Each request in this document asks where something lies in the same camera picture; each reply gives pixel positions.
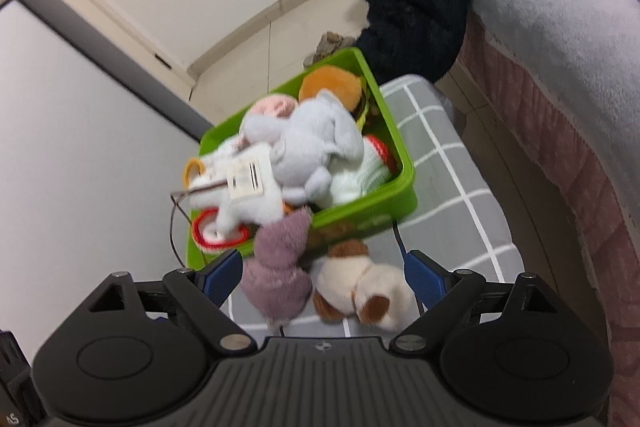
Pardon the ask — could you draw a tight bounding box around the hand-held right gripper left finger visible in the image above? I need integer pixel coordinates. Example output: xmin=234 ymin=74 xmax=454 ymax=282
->
xmin=87 ymin=249 xmax=258 ymax=354

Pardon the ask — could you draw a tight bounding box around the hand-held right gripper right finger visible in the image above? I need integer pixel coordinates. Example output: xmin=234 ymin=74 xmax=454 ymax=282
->
xmin=389 ymin=249 xmax=558 ymax=354

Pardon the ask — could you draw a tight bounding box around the purple plush toy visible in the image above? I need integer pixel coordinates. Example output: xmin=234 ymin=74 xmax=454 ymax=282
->
xmin=240 ymin=207 xmax=316 ymax=325

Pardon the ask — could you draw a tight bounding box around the brown and white dog plush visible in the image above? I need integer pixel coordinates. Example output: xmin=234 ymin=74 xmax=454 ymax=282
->
xmin=312 ymin=240 xmax=419 ymax=326

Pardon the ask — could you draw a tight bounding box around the green plastic bin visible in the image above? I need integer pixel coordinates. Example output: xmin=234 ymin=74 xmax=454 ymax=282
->
xmin=185 ymin=47 xmax=419 ymax=272

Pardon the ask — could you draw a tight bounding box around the burger plush toy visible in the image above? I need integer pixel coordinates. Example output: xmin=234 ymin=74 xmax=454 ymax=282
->
xmin=298 ymin=65 xmax=372 ymax=130

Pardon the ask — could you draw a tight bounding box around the white desktop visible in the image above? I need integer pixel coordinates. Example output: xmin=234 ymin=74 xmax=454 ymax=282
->
xmin=0 ymin=0 xmax=217 ymax=343

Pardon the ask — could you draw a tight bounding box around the white plush toy with tag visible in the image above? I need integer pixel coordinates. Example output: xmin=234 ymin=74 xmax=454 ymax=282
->
xmin=182 ymin=141 xmax=287 ymax=234

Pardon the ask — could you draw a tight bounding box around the grey checked cushion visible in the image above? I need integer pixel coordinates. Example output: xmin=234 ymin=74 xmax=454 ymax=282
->
xmin=226 ymin=74 xmax=527 ymax=339

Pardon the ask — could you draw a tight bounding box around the white and red knitted toy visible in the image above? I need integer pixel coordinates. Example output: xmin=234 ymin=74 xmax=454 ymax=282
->
xmin=318 ymin=134 xmax=397 ymax=210

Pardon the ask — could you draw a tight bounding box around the grey elephant plush toy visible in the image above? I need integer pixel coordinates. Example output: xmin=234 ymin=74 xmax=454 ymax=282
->
xmin=240 ymin=89 xmax=366 ymax=208

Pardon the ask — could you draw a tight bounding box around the pink plush ball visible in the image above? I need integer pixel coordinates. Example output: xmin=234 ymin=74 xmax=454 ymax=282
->
xmin=247 ymin=94 xmax=302 ymax=130

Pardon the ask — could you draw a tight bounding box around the grey fuzzy slipper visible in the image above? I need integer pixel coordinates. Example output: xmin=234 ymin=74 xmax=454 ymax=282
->
xmin=302 ymin=31 xmax=359 ymax=68

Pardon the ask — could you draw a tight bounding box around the grey bed blanket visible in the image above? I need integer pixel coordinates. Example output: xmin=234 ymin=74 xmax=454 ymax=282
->
xmin=457 ymin=0 xmax=640 ymax=233

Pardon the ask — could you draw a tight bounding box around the red and white ring toy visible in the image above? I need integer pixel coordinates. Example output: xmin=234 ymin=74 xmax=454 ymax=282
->
xmin=192 ymin=207 xmax=252 ymax=254

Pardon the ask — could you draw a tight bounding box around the thin black cord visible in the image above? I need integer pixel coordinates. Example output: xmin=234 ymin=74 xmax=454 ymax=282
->
xmin=169 ymin=190 xmax=193 ymax=267

